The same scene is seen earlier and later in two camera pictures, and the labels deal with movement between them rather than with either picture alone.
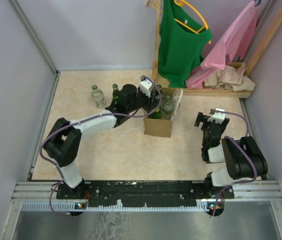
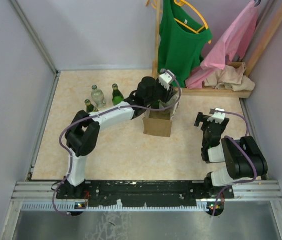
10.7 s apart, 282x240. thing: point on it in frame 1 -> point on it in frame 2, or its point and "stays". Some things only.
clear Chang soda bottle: x=98 y=96 stays
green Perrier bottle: x=156 y=115 -> x=90 y=107
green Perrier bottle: x=115 y=93 stays
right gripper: x=203 y=118 stays
